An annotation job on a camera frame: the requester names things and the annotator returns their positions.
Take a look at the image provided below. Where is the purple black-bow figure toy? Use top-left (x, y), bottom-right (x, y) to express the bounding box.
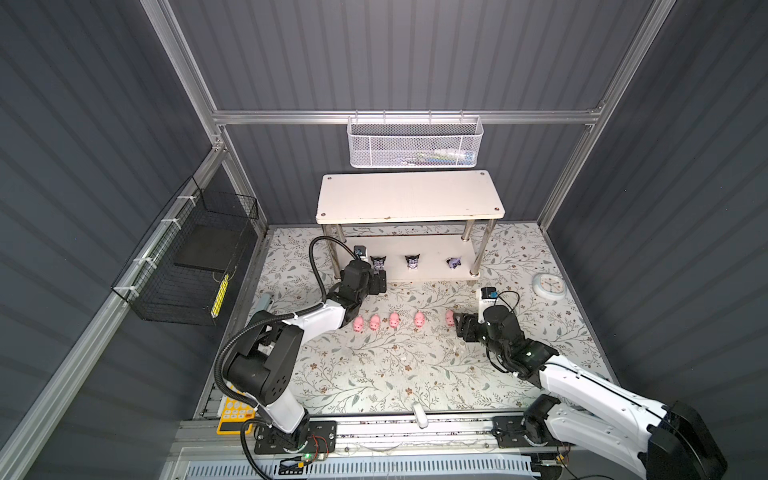
top-left (446, 257), bottom-right (462, 269)

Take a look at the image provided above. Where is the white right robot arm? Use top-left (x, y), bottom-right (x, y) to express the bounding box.
top-left (448, 303), bottom-right (728, 479)

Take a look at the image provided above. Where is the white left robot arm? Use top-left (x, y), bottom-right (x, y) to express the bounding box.
top-left (213, 235), bottom-right (387, 443)

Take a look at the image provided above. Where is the white two-tier shelf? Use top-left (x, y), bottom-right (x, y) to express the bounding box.
top-left (316, 170), bottom-right (505, 283)

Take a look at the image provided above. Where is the white and blue clock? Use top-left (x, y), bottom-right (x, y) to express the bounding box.
top-left (532, 273), bottom-right (567, 301)

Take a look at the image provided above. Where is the light blue eraser block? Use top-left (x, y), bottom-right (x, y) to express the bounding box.
top-left (256, 294), bottom-right (272, 310)

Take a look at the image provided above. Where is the yellow perforated board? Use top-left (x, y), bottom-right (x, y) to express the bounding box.
top-left (216, 396), bottom-right (255, 436)

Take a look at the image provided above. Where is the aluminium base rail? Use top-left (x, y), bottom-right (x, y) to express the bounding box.
top-left (160, 410), bottom-right (567, 479)

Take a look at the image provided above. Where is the white wire basket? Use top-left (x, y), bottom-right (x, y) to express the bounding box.
top-left (346, 117), bottom-right (484, 169)

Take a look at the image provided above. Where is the black wire basket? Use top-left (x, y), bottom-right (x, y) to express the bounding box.
top-left (112, 180), bottom-right (260, 326)

